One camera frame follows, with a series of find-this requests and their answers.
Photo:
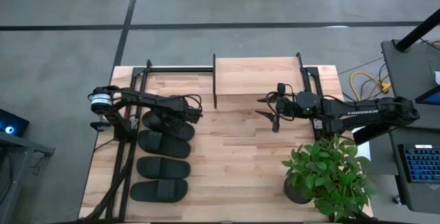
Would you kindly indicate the black device with blue light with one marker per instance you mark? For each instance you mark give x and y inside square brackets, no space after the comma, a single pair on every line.
[13,122]

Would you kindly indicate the wooden shelf with black frame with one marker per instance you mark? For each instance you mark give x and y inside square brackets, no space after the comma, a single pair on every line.
[258,76]

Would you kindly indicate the tablet with blue screen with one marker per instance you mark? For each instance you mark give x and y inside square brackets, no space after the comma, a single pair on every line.
[433,97]

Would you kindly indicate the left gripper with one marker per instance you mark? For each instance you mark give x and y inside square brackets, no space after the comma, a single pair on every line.
[187,111]

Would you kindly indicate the white sheet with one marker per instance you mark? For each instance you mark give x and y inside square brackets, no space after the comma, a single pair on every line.
[366,153]

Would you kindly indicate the black pole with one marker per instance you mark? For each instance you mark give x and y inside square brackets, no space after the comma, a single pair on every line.
[416,31]

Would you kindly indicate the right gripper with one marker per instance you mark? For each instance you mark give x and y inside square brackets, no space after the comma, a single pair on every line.
[285,109]

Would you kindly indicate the grey metal cart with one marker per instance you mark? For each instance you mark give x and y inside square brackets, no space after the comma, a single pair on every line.
[20,141]

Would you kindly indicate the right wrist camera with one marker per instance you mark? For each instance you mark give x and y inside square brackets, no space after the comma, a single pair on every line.
[281,88]

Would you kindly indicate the green leafy plant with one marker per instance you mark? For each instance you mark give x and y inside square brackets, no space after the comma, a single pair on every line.
[330,172]

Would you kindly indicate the grey desk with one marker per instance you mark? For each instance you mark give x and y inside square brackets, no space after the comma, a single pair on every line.
[409,76]

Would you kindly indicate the black plant pot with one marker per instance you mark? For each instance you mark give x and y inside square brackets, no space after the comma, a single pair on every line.
[295,194]

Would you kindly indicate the black rubber slide sandal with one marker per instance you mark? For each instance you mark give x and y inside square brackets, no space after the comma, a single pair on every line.
[165,145]
[158,190]
[182,133]
[161,168]

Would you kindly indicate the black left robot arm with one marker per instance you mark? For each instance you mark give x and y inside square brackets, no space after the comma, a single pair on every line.
[148,98]

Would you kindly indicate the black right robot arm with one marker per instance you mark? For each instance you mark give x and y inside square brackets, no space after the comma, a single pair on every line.
[361,112]

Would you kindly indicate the blue backlit keyboard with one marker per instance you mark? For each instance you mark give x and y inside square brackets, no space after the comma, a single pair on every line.
[423,164]

